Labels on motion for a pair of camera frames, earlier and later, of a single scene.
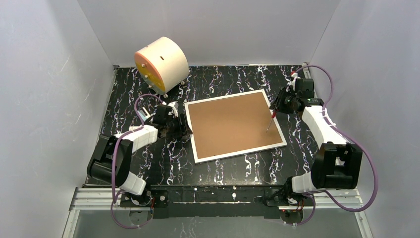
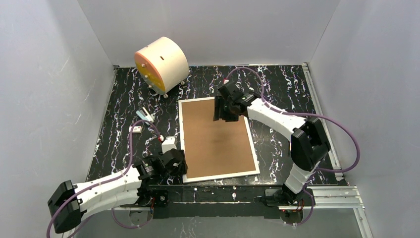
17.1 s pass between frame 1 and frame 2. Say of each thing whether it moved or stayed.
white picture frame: moved
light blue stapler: stayed
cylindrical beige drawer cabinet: stayed
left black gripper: moved
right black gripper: moved
